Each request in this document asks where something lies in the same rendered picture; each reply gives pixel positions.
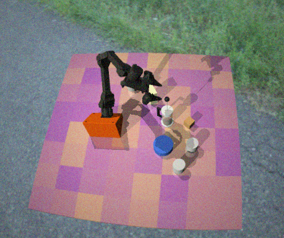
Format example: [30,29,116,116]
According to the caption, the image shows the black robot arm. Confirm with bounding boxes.
[97,50,154,118]

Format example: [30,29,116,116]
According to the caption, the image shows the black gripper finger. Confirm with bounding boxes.
[150,78,162,87]
[150,93,162,102]

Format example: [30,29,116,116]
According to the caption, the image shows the glass french press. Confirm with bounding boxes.
[157,97,174,127]

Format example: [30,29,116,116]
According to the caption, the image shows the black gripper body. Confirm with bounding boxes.
[134,79,152,105]

